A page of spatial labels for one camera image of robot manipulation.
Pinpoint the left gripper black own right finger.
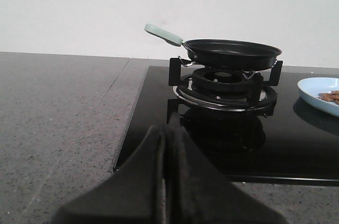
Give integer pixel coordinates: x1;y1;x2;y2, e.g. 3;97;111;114
165;115;287;223

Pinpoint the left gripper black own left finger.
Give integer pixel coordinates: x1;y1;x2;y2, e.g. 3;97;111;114
51;126;166;223

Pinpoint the black frying pan green handle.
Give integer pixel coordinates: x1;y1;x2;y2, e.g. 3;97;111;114
144;24;281;71

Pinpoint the light blue plate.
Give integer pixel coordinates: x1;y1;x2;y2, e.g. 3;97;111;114
297;77;338;117

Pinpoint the pile of brown meat slices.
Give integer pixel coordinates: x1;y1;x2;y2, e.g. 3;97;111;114
318;90;339;105

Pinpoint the left black gas burner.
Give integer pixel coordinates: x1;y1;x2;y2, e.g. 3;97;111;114
173;67;277;112

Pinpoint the black glass gas cooktop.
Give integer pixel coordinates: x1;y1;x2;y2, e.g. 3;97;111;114
115;66;338;186

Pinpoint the left black pan support grate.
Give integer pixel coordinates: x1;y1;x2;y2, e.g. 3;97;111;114
167;57;283;119

